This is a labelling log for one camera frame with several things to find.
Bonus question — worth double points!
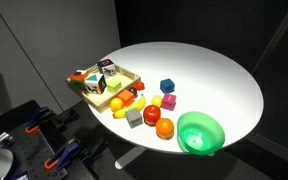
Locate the grey building block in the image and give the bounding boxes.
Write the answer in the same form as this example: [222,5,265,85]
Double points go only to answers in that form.
[125,107,144,129]

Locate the orange building block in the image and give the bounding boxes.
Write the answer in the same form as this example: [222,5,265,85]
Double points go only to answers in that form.
[117,89,136,108]

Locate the wooden tray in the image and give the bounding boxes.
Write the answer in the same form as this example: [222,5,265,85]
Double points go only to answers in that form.
[65,63,142,114]

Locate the blue building block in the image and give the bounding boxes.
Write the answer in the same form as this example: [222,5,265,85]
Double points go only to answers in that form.
[159,78,176,94]

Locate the magenta building block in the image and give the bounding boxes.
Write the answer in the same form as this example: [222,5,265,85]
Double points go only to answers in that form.
[160,93,177,112]

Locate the lime green building block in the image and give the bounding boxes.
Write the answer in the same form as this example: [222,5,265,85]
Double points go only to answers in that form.
[106,79,123,94]

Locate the orange and green toy block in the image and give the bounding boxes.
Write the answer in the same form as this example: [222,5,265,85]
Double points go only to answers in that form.
[69,69,90,88]

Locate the small red toy tomato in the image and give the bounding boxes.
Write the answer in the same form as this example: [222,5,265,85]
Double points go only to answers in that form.
[134,81,146,91]

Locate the dark red toy plum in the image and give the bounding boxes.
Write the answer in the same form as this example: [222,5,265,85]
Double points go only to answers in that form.
[128,86,139,98]

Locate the small yellow toy lemon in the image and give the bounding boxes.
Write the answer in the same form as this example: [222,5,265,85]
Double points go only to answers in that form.
[150,94,164,108]

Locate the yellow toy banana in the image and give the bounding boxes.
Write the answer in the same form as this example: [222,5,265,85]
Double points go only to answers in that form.
[113,94,147,119]

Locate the red toy apple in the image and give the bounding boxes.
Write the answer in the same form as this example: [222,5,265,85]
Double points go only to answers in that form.
[142,104,162,127]

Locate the round yellow toy fruit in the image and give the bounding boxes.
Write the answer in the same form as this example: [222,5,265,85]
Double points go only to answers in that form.
[109,97,125,113]

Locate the toy orange fruit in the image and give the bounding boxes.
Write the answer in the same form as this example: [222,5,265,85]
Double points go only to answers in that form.
[155,117,175,140]

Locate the picture cube with black face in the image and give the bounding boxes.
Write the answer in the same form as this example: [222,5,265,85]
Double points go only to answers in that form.
[96,58,117,79]

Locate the picture cube with teal triangle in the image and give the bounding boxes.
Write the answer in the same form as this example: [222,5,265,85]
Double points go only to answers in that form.
[83,73,108,95]

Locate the white table foot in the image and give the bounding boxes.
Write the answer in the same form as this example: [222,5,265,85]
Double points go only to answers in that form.
[114,146,147,170]

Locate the green plastic bowl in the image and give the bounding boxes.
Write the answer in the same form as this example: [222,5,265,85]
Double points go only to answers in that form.
[176,111,226,156]

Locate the black clamp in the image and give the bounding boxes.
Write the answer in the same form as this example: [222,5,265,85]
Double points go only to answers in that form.
[54,109,81,130]

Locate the purple clamp with orange tips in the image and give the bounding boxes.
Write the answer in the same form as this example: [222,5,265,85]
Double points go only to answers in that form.
[44,141,82,171]
[25,107,52,135]

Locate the black perforated mounting board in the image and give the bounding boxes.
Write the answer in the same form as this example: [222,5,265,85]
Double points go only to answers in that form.
[0,99,98,180]

